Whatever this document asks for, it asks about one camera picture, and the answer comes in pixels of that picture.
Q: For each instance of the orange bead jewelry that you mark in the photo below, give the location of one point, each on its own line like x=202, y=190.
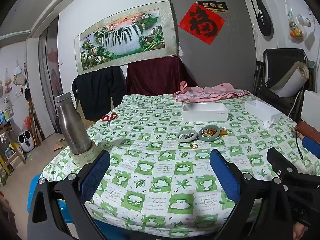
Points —
x=211, y=131

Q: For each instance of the plastic bag with fruit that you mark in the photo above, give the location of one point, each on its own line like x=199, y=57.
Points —
x=295, y=31

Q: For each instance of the amber pendant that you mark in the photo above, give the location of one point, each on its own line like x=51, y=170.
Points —
x=223, y=131

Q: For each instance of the grey door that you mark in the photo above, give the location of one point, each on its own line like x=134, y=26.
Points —
x=237, y=55

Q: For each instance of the black folding chair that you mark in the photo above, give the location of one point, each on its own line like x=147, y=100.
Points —
x=275, y=62

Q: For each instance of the black hanging ornament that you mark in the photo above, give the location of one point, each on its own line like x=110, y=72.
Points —
x=263, y=22

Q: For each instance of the clear tape roll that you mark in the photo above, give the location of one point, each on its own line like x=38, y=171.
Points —
x=85, y=158

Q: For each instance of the wooden sticks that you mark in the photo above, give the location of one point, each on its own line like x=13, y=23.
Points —
x=35, y=125

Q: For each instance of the black jacket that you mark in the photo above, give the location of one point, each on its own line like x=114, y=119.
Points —
x=100, y=90

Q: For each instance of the crumpled white tissue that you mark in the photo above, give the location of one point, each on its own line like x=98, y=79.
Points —
x=268, y=124

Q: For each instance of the brown box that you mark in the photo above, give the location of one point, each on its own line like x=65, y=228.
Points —
x=308, y=130

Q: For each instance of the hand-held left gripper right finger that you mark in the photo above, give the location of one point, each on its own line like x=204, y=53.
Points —
x=225, y=175

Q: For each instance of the black door sign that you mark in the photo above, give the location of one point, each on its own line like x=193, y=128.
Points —
x=212, y=6

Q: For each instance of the red paper door decoration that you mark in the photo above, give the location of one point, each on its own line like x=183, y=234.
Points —
x=202, y=23

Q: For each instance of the jade bangle with silver jewelry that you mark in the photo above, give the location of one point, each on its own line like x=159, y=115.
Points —
x=178, y=137

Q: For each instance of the pink floral cloth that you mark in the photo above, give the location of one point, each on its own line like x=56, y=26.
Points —
x=212, y=93

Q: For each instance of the red scissors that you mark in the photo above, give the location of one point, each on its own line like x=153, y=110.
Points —
x=108, y=118

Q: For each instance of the person's right hand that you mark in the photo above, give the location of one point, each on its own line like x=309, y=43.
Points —
x=298, y=231

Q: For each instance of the beige hanging bag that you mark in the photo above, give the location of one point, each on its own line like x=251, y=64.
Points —
x=19, y=77

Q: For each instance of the orange plastic bag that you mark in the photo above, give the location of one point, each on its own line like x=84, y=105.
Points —
x=28, y=123

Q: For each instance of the plain white box lid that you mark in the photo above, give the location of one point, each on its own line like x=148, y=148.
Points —
x=257, y=113

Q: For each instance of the waterfall landscape painting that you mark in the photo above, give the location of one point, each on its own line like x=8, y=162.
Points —
x=120, y=37

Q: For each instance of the white printed cardboard box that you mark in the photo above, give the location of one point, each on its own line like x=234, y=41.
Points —
x=205, y=116

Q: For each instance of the metal bottle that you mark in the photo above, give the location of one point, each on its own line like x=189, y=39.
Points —
x=71, y=130

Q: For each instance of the white board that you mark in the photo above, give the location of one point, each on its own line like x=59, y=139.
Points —
x=311, y=110

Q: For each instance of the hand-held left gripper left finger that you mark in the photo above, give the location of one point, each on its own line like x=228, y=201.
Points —
x=96, y=172

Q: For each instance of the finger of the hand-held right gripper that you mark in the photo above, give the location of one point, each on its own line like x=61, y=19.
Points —
x=277, y=158
x=311, y=146

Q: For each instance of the maroon velvet cloth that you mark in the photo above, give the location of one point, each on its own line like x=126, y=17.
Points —
x=155, y=77

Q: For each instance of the green patterned tablecloth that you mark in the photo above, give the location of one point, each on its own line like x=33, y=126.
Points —
x=162, y=170

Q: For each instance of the jade bangle with orange beads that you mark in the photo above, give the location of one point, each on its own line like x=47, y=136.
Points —
x=201, y=136

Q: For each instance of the wooden shelf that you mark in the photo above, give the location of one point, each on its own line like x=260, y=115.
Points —
x=7, y=142

